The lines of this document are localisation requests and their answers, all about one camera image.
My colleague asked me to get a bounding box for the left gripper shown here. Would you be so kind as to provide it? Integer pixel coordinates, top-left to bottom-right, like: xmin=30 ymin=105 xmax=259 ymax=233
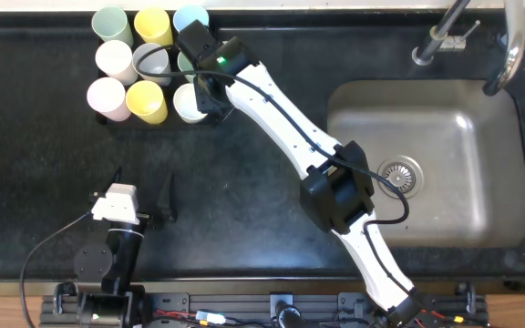
xmin=105 ymin=166 xmax=180 ymax=228

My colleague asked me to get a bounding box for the white cup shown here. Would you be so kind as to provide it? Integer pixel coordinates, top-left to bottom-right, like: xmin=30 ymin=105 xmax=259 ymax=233
xmin=94 ymin=39 xmax=139 ymax=87
xmin=172 ymin=82 xmax=209 ymax=125

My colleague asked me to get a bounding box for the black tray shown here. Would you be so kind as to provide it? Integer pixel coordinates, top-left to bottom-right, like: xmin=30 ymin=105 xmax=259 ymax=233
xmin=93 ymin=26 xmax=236 ymax=128

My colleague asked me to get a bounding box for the yellow cup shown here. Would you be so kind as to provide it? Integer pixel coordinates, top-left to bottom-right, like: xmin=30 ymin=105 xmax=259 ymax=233
xmin=133 ymin=6 xmax=174 ymax=46
xmin=125 ymin=79 xmax=169 ymax=126

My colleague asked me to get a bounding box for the pink cup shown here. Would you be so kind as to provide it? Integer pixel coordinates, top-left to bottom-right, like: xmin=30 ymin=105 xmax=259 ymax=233
xmin=86 ymin=77 xmax=132 ymax=123

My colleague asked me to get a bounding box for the grey cup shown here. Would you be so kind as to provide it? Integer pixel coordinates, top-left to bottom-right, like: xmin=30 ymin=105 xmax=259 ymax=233
xmin=131 ymin=42 xmax=173 ymax=87

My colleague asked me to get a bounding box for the green cup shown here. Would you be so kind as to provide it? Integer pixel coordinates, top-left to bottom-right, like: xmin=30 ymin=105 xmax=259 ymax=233
xmin=176 ymin=50 xmax=198 ymax=84
xmin=90 ymin=5 xmax=135 ymax=48

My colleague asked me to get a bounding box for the blue cup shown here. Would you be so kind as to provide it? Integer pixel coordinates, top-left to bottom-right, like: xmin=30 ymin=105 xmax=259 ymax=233
xmin=171 ymin=5 xmax=211 ymax=34

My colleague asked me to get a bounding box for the steel sink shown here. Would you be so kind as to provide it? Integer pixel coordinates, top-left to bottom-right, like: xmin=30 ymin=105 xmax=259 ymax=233
xmin=325 ymin=79 xmax=525 ymax=250

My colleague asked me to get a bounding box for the steel tap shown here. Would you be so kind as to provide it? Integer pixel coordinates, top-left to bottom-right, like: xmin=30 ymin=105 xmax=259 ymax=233
xmin=410 ymin=0 xmax=525 ymax=97

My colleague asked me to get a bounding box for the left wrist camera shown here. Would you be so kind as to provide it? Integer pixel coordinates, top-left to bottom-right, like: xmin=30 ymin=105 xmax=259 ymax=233
xmin=90 ymin=182 xmax=139 ymax=225

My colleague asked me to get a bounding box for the mounting rail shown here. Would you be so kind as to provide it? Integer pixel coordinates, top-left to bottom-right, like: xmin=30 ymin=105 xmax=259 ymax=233
xmin=38 ymin=291 xmax=489 ymax=328

